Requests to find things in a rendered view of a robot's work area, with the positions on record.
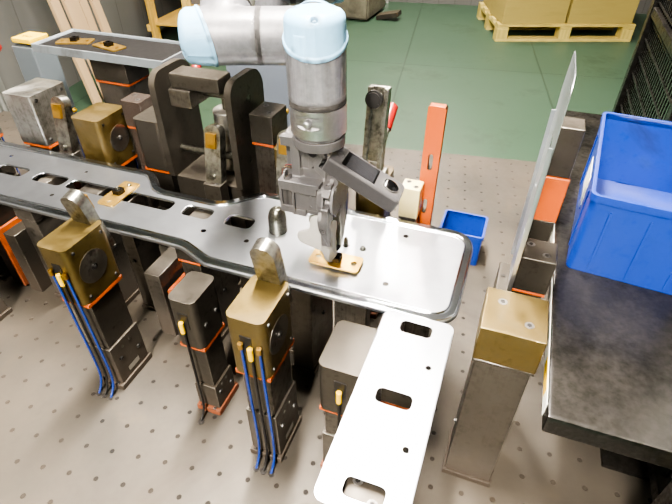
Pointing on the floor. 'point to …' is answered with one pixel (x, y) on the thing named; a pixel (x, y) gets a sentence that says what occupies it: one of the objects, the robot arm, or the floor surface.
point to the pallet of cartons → (558, 19)
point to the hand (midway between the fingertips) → (336, 251)
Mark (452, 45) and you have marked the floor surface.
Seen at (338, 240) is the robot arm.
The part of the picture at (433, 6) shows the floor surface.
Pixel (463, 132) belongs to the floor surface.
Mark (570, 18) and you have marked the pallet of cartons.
